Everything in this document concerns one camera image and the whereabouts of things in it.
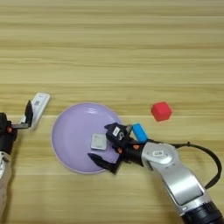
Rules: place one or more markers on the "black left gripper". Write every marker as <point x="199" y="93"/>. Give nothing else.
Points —
<point x="6" y="137"/>

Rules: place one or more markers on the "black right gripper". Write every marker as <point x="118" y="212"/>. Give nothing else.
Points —
<point x="129" y="150"/>

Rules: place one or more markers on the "white rectangular device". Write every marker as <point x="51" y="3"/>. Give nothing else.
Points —
<point x="40" y="105"/>

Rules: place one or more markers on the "small silver square tin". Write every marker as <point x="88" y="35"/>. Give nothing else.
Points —
<point x="98" y="142"/>

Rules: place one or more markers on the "red cube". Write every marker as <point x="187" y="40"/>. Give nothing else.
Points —
<point x="161" y="111"/>

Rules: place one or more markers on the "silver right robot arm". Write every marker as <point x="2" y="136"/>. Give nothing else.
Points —
<point x="178" y="178"/>

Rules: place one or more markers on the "right gripper labelled black box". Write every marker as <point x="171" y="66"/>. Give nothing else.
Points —
<point x="116" y="132"/>

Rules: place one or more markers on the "blue rectangular bar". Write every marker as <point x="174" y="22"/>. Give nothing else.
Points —
<point x="140" y="132"/>

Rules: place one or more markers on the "lilac round plate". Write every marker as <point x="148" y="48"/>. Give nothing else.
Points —
<point x="73" y="140"/>

